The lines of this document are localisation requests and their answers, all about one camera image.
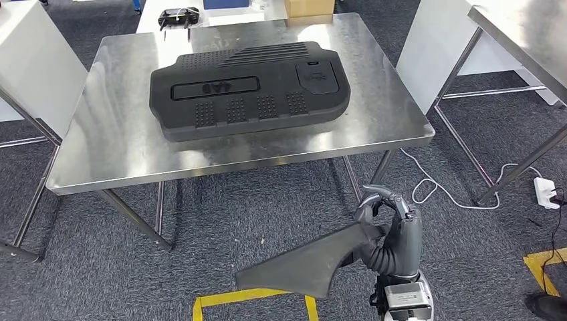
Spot black cables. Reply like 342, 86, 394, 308
527, 187, 567, 294

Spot steel workbench table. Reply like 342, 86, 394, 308
45, 12, 437, 253

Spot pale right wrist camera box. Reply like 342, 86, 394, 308
383, 282, 434, 318

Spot black remote controller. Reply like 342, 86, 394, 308
158, 7, 201, 41

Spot white desk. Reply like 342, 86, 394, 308
136, 0, 289, 35

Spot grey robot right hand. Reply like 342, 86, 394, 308
352, 185, 423, 278

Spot white power strip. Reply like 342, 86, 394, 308
534, 177, 560, 211

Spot yellow floor tape square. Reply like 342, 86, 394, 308
523, 247, 567, 297
193, 288, 320, 321

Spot person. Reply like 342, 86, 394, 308
524, 293, 567, 321

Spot white power cable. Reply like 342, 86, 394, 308
401, 148, 544, 211

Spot black car part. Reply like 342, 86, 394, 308
235, 221, 386, 300

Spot large black molded panel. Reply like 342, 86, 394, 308
149, 41, 352, 144

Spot brown cardboard box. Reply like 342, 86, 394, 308
284, 0, 336, 26

